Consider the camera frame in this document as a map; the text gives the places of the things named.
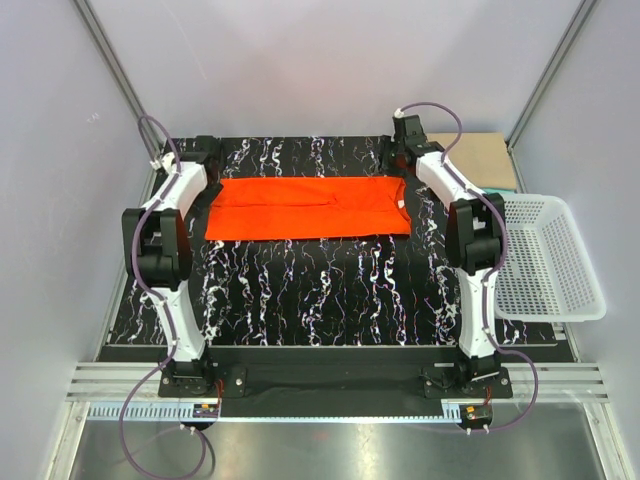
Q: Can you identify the orange t shirt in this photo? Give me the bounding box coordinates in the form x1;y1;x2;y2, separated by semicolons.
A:
204;176;411;241

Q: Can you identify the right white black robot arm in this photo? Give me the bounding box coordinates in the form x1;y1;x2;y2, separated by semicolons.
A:
381;109;506;397

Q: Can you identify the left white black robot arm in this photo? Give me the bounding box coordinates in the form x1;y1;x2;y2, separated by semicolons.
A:
121;136;221;396

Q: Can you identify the folded brown t shirt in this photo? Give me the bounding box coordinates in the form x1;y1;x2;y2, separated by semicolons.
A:
448;132;517;191

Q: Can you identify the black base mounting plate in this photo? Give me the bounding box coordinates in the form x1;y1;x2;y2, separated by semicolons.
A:
98;341;574;389

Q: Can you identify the white plastic basket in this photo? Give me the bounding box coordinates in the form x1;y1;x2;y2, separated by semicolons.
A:
495;193;606;323

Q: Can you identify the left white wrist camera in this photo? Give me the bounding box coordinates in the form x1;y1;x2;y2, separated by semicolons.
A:
150;152;177;174

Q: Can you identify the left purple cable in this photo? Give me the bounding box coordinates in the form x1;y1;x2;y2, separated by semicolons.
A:
119;115;216;476

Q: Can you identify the left aluminium frame post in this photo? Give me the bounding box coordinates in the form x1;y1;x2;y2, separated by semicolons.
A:
70;0;164;157

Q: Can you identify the aluminium frame post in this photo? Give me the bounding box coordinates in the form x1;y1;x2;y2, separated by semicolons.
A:
70;0;164;157
506;0;599;152

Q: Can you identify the white slotted cable duct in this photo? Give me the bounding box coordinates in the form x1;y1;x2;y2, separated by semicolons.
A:
87;403;220;422

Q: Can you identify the aluminium rail beam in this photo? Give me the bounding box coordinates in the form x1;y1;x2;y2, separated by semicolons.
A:
68;362;609;403

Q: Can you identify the right aluminium frame post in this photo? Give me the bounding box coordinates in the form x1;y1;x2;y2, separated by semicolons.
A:
506;0;599;152

